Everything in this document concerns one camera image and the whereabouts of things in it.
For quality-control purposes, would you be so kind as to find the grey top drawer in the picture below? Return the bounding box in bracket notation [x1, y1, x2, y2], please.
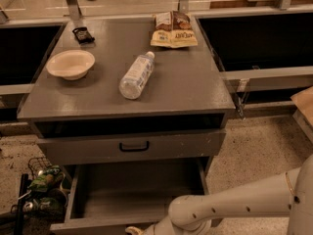
[37, 129, 226, 165]

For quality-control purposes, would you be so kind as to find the grey drawer cabinet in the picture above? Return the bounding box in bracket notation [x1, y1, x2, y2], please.
[17, 15, 237, 194]

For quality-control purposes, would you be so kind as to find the white bowl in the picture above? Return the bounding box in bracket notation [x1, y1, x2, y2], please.
[46, 50, 95, 80]

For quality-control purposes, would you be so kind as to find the brown cardboard piece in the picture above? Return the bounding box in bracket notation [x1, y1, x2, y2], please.
[291, 86, 313, 126]

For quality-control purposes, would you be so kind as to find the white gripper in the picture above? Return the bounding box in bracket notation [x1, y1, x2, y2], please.
[125, 224, 161, 235]

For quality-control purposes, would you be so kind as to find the grey drawer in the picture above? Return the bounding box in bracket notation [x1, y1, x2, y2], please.
[51, 158, 208, 235]
[37, 129, 226, 165]

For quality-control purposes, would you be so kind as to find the clear plastic water bottle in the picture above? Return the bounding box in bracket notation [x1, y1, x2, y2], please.
[119, 51, 155, 100]

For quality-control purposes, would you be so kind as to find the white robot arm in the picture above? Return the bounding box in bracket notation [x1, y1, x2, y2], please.
[125, 156, 313, 235]

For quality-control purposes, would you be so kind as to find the small black snack packet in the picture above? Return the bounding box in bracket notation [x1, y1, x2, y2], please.
[72, 26, 95, 44]

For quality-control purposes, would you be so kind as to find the brown yellow snack bag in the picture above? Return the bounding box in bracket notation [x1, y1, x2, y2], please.
[151, 11, 198, 48]

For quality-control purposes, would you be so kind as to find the green chip bag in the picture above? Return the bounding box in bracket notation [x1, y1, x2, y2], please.
[28, 165, 65, 193]

